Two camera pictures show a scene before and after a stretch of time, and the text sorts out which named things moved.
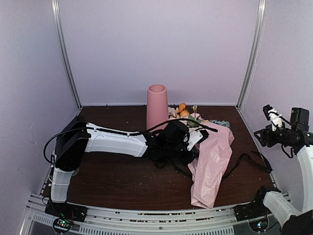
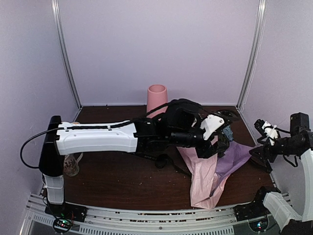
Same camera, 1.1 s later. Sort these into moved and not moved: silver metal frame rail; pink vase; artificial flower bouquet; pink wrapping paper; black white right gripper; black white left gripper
Moved: artificial flower bouquet; black white right gripper; pink wrapping paper; black white left gripper
Not moved: pink vase; silver metal frame rail
